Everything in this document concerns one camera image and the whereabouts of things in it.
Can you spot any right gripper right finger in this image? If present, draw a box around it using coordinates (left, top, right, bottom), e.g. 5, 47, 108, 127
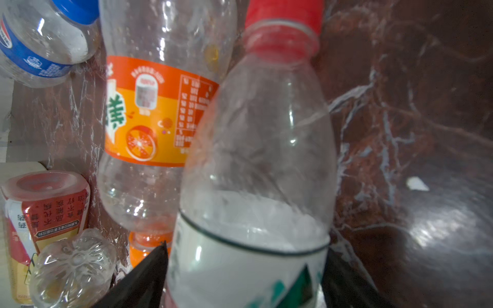
321, 249, 395, 308

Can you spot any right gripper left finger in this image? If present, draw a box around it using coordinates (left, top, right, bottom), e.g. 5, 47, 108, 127
92, 242, 169, 308

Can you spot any red cap clear bottle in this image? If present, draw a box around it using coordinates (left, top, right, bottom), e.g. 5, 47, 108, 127
164, 1, 337, 307

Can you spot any yellow red label bottle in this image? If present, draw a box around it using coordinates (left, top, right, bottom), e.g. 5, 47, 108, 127
1, 171, 91, 306

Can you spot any orange label bottle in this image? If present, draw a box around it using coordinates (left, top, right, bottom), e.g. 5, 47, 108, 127
97, 1, 238, 266

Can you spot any white ribbed trash bin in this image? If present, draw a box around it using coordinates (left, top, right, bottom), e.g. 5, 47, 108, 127
1, 76, 43, 307

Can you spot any pink label clear bottle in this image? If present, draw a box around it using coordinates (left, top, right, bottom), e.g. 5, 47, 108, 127
29, 228, 117, 307

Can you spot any blue label bottle near plant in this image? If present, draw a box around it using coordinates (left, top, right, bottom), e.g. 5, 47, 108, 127
1, 0, 101, 88

